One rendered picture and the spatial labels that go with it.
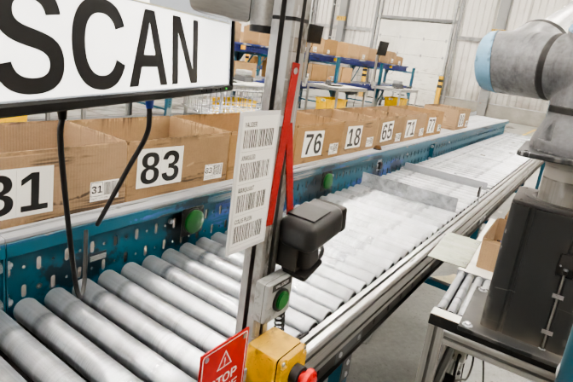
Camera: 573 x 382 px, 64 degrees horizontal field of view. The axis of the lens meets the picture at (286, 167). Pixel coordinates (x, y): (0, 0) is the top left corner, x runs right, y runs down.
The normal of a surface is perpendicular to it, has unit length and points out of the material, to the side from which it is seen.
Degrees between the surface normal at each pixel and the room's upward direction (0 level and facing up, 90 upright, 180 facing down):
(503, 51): 76
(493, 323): 90
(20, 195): 90
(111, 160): 90
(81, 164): 90
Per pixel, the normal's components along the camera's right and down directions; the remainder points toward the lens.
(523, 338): -0.52, 0.14
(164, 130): 0.80, 0.25
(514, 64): -0.82, 0.10
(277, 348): 0.13, -0.96
